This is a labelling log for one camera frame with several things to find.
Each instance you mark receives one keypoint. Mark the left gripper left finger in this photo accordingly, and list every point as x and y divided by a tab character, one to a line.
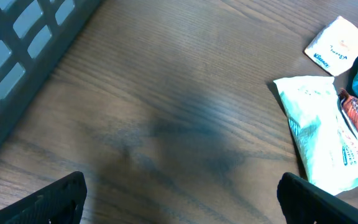
61	202

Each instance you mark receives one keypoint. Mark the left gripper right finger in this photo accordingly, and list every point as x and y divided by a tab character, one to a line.
303	202

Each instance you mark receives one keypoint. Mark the teal wet wipes pack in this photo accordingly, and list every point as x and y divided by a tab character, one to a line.
326	141

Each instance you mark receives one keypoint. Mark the small orange snack packet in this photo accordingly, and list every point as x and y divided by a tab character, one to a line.
335	48

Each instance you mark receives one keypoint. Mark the grey plastic basket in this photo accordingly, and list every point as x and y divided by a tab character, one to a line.
34	35

